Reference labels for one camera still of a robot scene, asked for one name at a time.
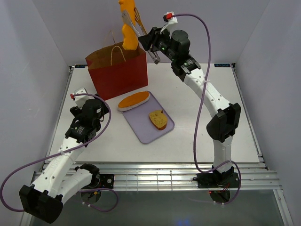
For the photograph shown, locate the red paper bag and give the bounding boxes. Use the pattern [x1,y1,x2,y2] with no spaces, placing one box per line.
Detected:
[86,42,148,100]

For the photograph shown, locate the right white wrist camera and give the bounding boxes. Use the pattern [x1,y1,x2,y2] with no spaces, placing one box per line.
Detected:
[160,12,178,34]

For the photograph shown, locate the long orange bread loaf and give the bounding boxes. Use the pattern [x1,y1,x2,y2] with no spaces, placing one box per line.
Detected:
[118,91,150,112]

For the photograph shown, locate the aluminium front rail frame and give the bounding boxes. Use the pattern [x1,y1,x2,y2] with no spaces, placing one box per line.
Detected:
[96,162,282,191]

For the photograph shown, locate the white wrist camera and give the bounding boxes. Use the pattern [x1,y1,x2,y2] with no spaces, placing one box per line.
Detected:
[160,12,178,34]
[71,87,89,109]

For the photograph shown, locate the lavender plastic tray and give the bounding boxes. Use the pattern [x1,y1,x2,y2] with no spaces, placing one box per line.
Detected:
[122,91,175,144]

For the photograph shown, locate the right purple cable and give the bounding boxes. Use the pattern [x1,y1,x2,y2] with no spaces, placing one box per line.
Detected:
[173,13,241,205]

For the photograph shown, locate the rear brown bread slice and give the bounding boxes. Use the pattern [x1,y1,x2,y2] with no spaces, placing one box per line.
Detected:
[149,110,168,130]

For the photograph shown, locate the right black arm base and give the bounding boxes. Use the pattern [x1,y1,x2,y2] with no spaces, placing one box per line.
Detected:
[192,173,240,188]

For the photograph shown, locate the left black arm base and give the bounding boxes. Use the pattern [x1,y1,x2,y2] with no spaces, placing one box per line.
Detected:
[99,174,115,189]

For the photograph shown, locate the purple cable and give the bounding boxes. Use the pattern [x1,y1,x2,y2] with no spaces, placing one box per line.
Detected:
[173,13,241,205]
[0,93,119,212]

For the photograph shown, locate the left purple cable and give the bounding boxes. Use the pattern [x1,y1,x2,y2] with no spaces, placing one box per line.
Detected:
[0,93,119,212]

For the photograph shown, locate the wavy orange bread piece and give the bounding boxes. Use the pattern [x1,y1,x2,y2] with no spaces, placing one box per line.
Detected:
[118,0,138,50]

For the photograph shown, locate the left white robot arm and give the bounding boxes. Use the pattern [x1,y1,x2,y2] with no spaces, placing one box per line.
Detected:
[19,94,109,224]

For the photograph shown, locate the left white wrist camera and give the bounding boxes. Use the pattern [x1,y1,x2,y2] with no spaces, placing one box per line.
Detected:
[71,87,89,109]

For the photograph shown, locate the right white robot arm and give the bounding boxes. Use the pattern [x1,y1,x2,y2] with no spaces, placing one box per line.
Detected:
[138,27,241,187]

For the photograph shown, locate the metal kitchen tongs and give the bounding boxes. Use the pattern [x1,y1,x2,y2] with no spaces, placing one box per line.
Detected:
[121,8,160,65]

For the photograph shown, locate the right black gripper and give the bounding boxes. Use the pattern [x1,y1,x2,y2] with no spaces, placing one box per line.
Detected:
[137,26,176,63]

